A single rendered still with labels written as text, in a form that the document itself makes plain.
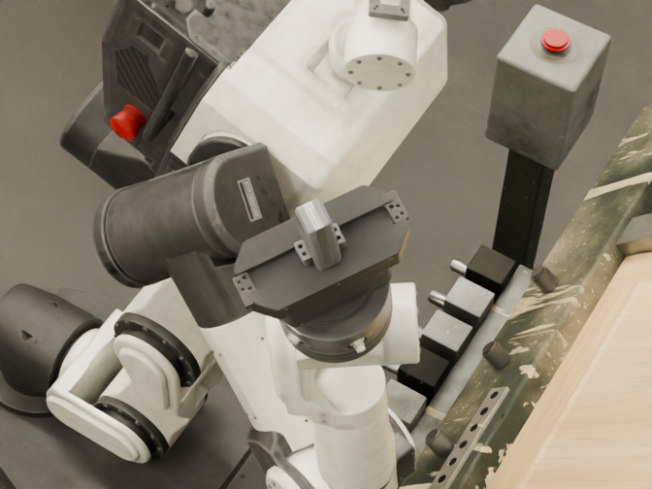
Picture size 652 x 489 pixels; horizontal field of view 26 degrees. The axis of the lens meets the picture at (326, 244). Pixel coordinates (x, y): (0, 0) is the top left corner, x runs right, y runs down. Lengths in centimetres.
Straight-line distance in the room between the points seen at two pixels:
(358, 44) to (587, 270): 62
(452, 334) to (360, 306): 88
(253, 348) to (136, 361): 73
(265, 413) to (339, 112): 29
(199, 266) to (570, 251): 71
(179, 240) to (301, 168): 14
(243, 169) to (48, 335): 116
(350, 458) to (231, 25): 42
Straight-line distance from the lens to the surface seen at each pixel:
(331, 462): 126
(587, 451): 156
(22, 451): 251
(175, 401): 206
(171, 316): 194
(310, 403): 117
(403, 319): 110
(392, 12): 127
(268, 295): 94
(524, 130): 203
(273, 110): 133
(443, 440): 167
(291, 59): 136
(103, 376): 244
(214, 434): 248
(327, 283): 94
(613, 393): 161
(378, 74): 129
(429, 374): 184
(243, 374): 131
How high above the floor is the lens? 237
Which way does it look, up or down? 56 degrees down
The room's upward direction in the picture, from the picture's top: straight up
